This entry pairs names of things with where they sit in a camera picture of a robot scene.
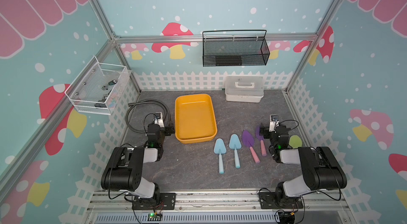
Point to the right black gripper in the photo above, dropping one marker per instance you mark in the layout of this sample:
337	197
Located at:
266	135

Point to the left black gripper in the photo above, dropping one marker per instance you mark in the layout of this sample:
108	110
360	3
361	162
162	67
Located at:
168	131

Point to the green shovel wooden handle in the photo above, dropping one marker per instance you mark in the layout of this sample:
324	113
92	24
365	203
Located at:
295	141

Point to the purple shovel pink handle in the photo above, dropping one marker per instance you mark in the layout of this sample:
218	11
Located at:
261	139
248	141

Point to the light blue shovel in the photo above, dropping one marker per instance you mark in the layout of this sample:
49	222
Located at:
235	145
220	150

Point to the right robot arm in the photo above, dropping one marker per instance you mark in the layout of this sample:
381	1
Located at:
320	169

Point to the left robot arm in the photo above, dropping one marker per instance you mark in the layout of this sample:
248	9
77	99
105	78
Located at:
124	169

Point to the white plastic storage case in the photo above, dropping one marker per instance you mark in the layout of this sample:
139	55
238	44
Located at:
245	88

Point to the yellow plastic tray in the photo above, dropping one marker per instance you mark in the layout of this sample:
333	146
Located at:
195	119

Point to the green circuit board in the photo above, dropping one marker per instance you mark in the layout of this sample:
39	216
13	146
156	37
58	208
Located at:
155	217

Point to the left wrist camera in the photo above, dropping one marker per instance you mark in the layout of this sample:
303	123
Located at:
158	119

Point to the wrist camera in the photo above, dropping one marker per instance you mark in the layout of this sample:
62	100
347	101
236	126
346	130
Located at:
158	119
274	122

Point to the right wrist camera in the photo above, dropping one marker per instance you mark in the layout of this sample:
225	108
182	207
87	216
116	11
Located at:
274	122

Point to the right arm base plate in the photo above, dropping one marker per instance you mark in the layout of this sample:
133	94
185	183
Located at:
271	200

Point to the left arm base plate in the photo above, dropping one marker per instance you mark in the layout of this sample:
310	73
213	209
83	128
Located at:
163	201

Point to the white wire mesh basket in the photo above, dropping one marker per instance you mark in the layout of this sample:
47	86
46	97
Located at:
98	88

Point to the aluminium front rail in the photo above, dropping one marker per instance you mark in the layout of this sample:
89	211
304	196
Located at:
239	200

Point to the black wire mesh basket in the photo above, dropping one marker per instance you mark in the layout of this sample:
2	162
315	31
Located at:
234	48

